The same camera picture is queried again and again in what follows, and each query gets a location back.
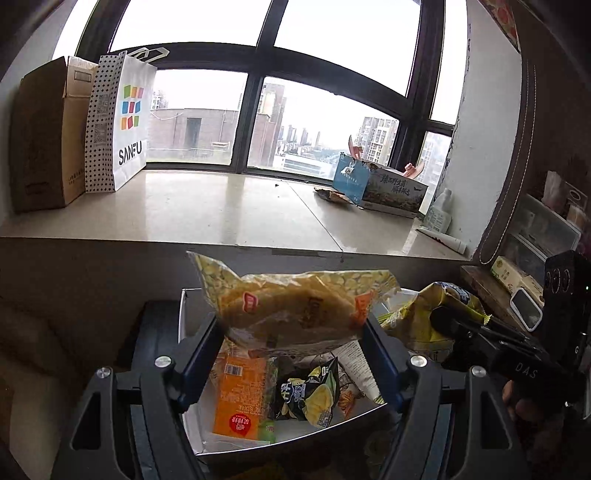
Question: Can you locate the grey text long snack pack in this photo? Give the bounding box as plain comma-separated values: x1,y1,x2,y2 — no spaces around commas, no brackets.
332,341,385,405

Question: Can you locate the yellow green chips bag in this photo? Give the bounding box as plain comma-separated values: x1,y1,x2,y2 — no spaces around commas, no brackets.
378,282,490,363

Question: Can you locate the orange white cartoon snack pack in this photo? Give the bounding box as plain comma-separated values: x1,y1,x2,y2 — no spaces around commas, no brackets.
338,382,363,419

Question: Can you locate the black yellow chips bag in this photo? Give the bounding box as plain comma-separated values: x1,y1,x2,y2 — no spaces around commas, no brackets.
273,357,339,429

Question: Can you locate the person right hand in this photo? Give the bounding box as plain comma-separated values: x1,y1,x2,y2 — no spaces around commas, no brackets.
502,380,564,448

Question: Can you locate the white cardboard storage box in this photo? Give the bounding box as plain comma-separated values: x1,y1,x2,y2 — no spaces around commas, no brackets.
178,288,383,456

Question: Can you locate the white framed mirror device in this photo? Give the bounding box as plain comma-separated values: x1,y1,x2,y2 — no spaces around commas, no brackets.
510,288,543,332

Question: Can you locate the marble side shelf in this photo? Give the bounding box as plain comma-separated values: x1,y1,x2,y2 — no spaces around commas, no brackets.
460,265,526,332

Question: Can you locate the green white small box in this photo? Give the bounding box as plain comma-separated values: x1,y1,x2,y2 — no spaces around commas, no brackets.
490,256,544,306

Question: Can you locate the white tube on sill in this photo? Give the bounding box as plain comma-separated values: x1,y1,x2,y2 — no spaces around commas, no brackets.
417,226,467,255

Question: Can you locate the clear plastic drawer organizer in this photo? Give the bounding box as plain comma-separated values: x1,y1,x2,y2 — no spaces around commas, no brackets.
500,194,581,286

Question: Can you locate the white lotion bottle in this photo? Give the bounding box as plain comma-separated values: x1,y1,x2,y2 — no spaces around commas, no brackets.
423,188,453,234

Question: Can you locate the printed tissue box on sill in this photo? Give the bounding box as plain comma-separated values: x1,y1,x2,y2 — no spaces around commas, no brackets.
332,153,428,218

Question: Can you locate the small wrapper on sill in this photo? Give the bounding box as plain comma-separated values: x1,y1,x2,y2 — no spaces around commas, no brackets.
314,187,353,205

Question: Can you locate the white SANFU shopping bag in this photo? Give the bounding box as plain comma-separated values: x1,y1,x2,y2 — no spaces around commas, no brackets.
84,46,169,193

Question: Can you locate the brown cardboard box on sill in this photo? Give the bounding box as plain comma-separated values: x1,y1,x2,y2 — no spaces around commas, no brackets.
9,56,97,213

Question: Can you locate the black window frame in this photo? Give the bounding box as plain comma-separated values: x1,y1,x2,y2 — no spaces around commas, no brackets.
76,1,452,182

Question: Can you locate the floral wall poster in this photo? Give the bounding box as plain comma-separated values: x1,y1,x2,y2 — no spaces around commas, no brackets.
480,0,521,53

